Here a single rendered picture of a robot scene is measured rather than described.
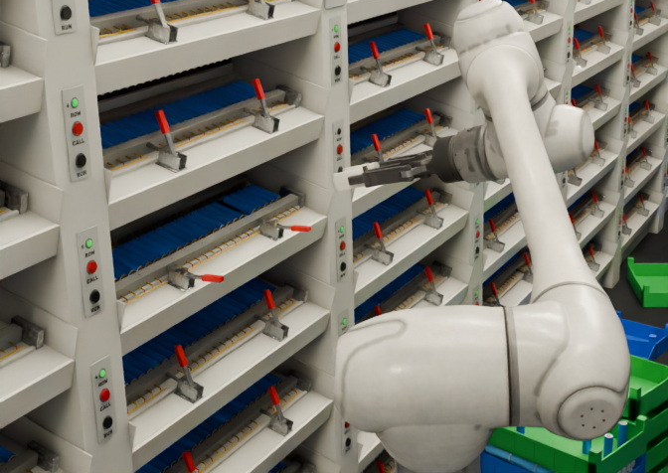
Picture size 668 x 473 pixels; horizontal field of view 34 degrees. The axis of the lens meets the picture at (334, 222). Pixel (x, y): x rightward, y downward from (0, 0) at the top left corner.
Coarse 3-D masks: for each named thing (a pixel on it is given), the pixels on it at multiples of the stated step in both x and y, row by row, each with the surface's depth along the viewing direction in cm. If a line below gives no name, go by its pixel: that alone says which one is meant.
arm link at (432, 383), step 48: (384, 336) 119; (432, 336) 117; (480, 336) 117; (336, 384) 120; (384, 384) 117; (432, 384) 116; (480, 384) 115; (384, 432) 120; (432, 432) 118; (480, 432) 119
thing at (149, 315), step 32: (288, 192) 208; (320, 192) 206; (288, 224) 201; (320, 224) 206; (224, 256) 184; (256, 256) 187; (288, 256) 199; (160, 288) 171; (192, 288) 173; (224, 288) 181; (128, 320) 161; (160, 320) 166; (128, 352) 161
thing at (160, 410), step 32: (256, 288) 211; (288, 288) 213; (320, 288) 213; (192, 320) 197; (224, 320) 199; (256, 320) 204; (288, 320) 207; (320, 320) 211; (160, 352) 186; (192, 352) 186; (224, 352) 191; (256, 352) 195; (288, 352) 202; (128, 384) 176; (160, 384) 180; (192, 384) 178; (224, 384) 184; (128, 416) 170; (160, 416) 173; (192, 416) 177; (160, 448) 171
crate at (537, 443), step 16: (640, 416) 232; (496, 432) 237; (512, 432) 233; (528, 432) 243; (544, 432) 243; (608, 432) 240; (640, 432) 231; (512, 448) 235; (528, 448) 231; (544, 448) 228; (560, 448) 236; (576, 448) 236; (592, 448) 221; (624, 448) 227; (640, 448) 232; (544, 464) 229; (560, 464) 226; (576, 464) 223; (592, 464) 220; (608, 464) 223; (624, 464) 228
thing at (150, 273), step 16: (272, 208) 200; (288, 208) 204; (240, 224) 191; (256, 224) 195; (208, 240) 183; (224, 240) 187; (176, 256) 176; (192, 256) 179; (144, 272) 169; (160, 272) 172; (128, 288) 166
